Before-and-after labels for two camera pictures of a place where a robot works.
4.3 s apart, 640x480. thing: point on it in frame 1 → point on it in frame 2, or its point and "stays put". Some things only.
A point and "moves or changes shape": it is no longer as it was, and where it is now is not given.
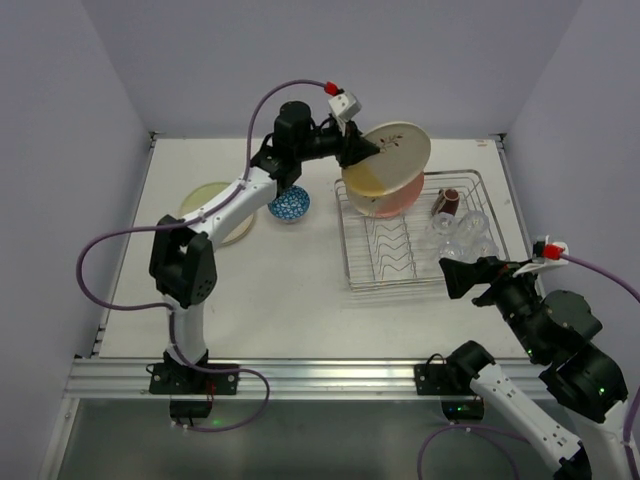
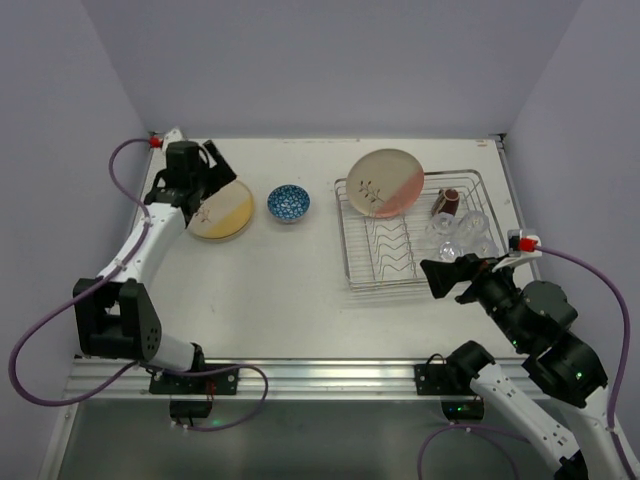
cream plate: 403,159 moves or changes shape
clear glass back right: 474,223 stays put
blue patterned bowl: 291,204 stays put
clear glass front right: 482,246 stays put
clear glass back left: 443,223 stays put
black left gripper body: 347,147 → 211,172
